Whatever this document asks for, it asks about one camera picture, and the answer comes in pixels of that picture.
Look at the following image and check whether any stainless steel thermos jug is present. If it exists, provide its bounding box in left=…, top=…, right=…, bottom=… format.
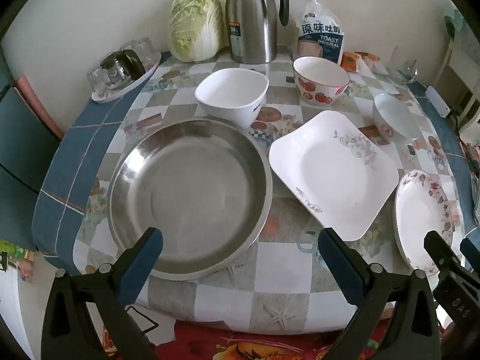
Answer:
left=225, top=0, right=290, bottom=64

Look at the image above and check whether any orange snack packet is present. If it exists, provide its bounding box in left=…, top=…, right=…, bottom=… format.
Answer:
left=341, top=51, right=361, bottom=73
left=355, top=51, right=380, bottom=70

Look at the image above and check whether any napa cabbage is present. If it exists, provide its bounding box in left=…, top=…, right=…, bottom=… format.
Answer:
left=168, top=0, right=223, bottom=63

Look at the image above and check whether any large stainless steel plate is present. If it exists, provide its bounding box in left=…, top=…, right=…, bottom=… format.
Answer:
left=108, top=118, right=272, bottom=281

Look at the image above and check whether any toast bread bag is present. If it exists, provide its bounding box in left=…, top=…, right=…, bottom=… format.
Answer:
left=294, top=0, right=344, bottom=65

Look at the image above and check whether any small white round bowl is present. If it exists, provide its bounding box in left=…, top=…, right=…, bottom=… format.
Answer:
left=373, top=93, right=421, bottom=145

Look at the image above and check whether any floral rimmed round plate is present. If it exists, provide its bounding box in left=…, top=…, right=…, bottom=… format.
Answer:
left=394, top=170, right=455, bottom=276

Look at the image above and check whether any white square bowl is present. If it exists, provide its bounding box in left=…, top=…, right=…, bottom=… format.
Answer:
left=194, top=67, right=269, bottom=128

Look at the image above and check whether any strawberry pattern red-rimmed bowl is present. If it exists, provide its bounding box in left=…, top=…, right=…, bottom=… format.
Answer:
left=292, top=56, right=350, bottom=106

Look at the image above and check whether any white square plate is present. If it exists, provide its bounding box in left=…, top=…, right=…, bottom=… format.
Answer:
left=268, top=111, right=399, bottom=242

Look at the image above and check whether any dark blue chair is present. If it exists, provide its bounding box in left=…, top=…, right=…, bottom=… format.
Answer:
left=0, top=58, right=60, bottom=250

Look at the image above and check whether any white plastic shelf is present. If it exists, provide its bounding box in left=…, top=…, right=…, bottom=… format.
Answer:
left=433, top=40, right=479, bottom=145

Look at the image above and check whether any upturned drinking glass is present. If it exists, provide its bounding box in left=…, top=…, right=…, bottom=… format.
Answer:
left=130, top=37, right=161, bottom=71

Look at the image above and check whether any white tray with glasses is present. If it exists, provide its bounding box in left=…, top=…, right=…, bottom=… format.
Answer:
left=91, top=53, right=162, bottom=103

